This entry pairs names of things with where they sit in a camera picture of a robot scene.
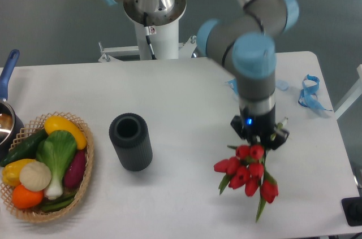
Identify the woven wicker basket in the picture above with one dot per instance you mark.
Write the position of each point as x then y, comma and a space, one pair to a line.
35, 215

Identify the dark green cucumber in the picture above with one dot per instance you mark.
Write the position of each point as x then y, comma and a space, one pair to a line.
25, 149

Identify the blue ribbon bundle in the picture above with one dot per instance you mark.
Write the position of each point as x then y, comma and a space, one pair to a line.
308, 95

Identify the dark grey ribbed vase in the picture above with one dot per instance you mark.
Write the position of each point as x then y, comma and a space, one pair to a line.
129, 135

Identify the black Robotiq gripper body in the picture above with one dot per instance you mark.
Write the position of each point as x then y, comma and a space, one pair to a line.
252, 126

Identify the purple sweet potato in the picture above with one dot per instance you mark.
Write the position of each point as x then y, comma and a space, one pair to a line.
75, 172

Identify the yellow bell pepper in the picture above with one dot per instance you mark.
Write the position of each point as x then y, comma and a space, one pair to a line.
11, 172

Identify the black device at edge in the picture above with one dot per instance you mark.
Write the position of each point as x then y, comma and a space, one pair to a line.
352, 210

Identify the light blue ribbon strip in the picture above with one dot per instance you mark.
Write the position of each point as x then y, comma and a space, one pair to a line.
233, 86

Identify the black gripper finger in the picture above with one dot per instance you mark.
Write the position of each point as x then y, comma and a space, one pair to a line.
237, 125
277, 139

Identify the small blue round cap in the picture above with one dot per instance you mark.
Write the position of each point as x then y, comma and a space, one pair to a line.
282, 85

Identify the red tulip bouquet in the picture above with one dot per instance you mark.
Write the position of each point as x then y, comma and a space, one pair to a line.
247, 168

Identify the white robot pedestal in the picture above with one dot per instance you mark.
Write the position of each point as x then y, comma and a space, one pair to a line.
156, 25

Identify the green bok choy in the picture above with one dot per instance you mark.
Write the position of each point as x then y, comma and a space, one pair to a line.
57, 152

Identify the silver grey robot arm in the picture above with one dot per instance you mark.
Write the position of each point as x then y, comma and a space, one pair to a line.
244, 47

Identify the cream white garlic bulb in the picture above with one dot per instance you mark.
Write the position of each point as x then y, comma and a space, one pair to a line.
35, 176

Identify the blue handled saucepan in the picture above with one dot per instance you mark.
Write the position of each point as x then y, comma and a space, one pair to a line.
10, 122

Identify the green bean pods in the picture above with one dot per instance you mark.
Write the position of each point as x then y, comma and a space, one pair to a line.
58, 204

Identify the white frame bar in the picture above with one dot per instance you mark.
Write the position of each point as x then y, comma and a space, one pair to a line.
350, 97

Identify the orange fruit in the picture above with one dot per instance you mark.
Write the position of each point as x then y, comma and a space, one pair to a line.
22, 198

